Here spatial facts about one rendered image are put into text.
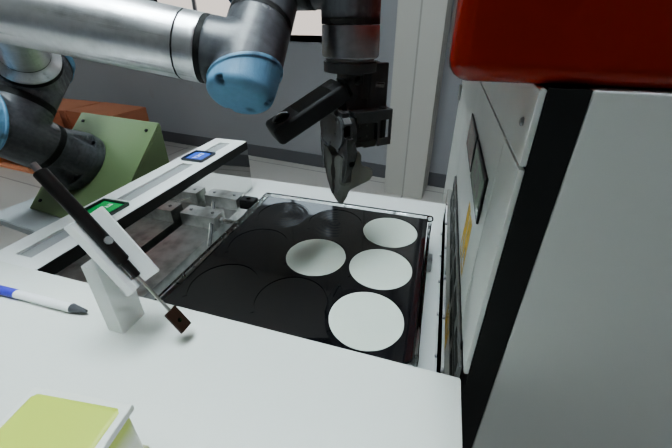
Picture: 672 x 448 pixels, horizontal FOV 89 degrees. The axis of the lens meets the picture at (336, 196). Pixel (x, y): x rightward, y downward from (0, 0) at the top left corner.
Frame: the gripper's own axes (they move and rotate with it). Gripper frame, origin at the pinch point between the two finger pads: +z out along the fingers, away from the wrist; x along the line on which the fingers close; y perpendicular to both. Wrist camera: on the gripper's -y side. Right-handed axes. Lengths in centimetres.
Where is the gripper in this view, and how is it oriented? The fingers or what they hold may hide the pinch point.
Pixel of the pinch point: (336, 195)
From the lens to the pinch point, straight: 54.3
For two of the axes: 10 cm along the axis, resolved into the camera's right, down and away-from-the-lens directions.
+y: 9.0, -2.0, 3.9
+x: -4.4, -4.2, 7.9
